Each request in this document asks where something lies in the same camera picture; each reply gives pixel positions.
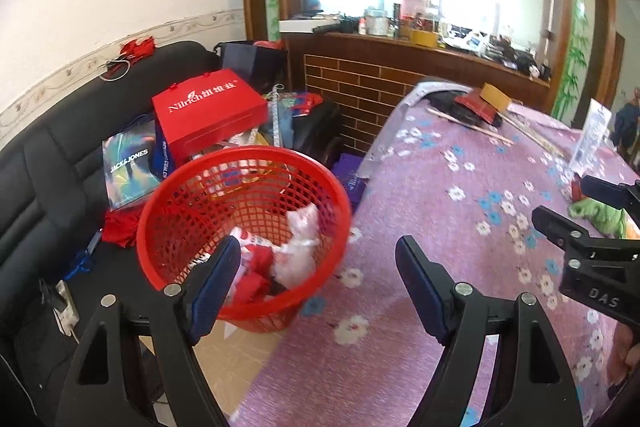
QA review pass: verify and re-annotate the green towel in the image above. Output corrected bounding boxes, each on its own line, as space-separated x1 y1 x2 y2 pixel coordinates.
568 197 639 239

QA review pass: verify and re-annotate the red white snack wrapper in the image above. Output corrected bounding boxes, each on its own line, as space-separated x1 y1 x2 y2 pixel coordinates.
229 227 274 306

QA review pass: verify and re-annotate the white plastic bag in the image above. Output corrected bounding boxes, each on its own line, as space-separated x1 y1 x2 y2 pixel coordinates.
272 204 320 289

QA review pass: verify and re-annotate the person's right hand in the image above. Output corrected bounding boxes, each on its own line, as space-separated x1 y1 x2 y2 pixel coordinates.
608 323 639 385

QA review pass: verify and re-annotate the dark red foil wrapper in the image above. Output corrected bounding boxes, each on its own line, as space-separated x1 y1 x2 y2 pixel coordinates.
570 173 585 202

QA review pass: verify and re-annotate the black leather sofa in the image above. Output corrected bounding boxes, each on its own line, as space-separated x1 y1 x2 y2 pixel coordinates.
1 41 219 426

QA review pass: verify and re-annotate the white lotion tube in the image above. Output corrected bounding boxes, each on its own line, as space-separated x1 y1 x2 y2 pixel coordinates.
568 98 612 176

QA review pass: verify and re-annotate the purple floral tablecloth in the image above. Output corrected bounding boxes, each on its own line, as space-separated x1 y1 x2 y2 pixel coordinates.
231 103 615 426

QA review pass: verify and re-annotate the yellow square container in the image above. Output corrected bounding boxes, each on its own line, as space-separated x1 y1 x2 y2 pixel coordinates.
480 83 512 112

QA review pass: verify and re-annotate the red mesh waste basket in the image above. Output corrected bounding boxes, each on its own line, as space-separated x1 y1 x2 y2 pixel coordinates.
137 146 352 333

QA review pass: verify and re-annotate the red black pouch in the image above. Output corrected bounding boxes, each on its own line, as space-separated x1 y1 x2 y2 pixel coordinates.
426 90 503 129

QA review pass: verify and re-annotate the Jack Jones paper bag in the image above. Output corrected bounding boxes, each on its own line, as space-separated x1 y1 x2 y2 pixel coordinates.
102 119 160 210

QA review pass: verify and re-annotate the wooden chopstick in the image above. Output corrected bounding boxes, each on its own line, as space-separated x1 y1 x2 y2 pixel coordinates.
425 106 514 146

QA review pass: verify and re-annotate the wooden cabinet with mirror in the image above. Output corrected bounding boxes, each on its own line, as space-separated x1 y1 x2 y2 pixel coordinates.
244 0 620 152

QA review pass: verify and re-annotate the red gift bag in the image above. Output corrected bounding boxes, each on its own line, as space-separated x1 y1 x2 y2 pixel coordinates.
152 69 268 166

